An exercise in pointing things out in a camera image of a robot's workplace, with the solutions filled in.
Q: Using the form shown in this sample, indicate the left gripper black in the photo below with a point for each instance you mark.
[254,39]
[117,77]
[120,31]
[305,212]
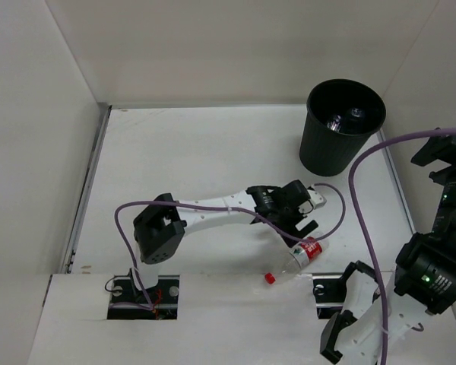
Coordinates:
[296,214]

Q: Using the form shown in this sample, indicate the blue label water bottle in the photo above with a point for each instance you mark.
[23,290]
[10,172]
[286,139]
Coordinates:
[336,123]

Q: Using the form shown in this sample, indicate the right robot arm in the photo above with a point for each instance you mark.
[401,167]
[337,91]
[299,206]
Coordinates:
[423,284]

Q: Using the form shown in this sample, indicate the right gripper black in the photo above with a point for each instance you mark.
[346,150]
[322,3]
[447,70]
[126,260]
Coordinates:
[441,147]

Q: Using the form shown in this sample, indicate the clear crushed plastic bottle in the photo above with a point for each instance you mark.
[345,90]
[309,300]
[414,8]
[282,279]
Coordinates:
[356,114]

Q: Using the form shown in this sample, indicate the black ribbed plastic bin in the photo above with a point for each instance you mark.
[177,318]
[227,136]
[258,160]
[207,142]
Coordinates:
[328,153]

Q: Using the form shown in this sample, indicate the red label water bottle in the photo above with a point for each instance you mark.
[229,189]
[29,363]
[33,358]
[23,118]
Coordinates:
[293,262]

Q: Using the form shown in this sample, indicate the aluminium table edge rail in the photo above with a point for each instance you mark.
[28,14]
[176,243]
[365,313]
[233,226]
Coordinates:
[71,244]
[393,213]

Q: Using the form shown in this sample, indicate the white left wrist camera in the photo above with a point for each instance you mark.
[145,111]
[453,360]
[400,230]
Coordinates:
[313,201]

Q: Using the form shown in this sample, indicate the aluminium table edge rail left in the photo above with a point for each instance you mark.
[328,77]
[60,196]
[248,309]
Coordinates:
[71,244]

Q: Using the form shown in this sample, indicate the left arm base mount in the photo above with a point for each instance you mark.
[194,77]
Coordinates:
[126,302]

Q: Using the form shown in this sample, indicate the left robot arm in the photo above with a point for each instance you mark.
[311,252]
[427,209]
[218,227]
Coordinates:
[161,226]

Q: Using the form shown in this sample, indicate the aluminium table edge rail right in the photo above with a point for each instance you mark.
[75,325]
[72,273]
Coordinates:
[393,213]

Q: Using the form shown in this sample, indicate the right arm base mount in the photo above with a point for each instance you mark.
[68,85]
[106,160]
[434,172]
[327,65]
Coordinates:
[330,294]

